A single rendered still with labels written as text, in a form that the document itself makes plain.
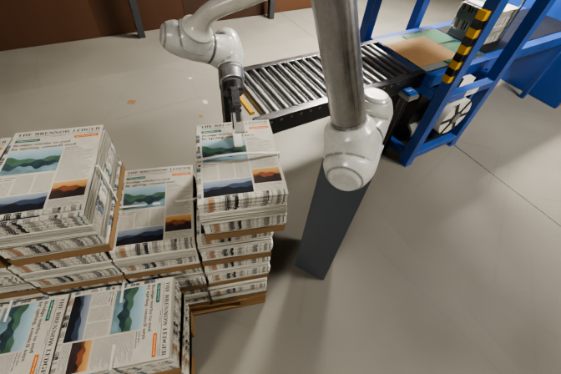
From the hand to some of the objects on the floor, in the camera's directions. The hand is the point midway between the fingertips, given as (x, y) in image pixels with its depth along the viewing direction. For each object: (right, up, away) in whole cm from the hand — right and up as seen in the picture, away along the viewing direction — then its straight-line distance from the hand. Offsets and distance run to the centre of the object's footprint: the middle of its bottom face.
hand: (239, 137), depth 99 cm
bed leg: (-28, -6, +146) cm, 149 cm away
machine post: (+176, +11, +183) cm, 254 cm away
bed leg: (+103, 0, +165) cm, 195 cm away
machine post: (+133, +69, +232) cm, 276 cm away
